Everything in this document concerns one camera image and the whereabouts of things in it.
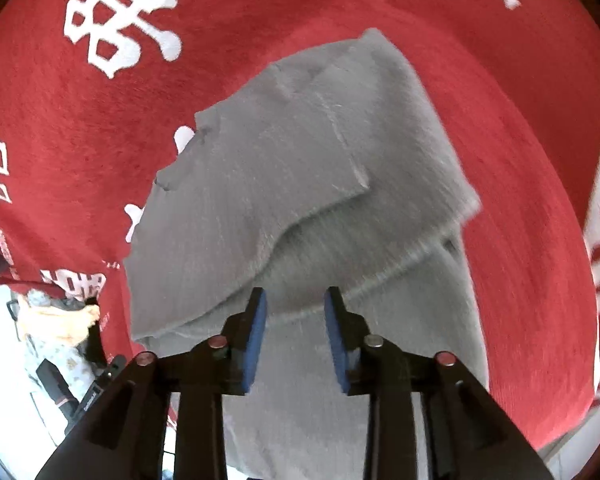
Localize red blanket with white characters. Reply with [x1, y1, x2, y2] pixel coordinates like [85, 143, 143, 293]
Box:
[0, 0, 600, 447]

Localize grey knitted small garment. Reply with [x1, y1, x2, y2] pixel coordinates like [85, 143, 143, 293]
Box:
[124, 29, 489, 479]

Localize cluttered items beside bed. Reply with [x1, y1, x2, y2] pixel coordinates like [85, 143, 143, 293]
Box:
[0, 286, 95, 479]

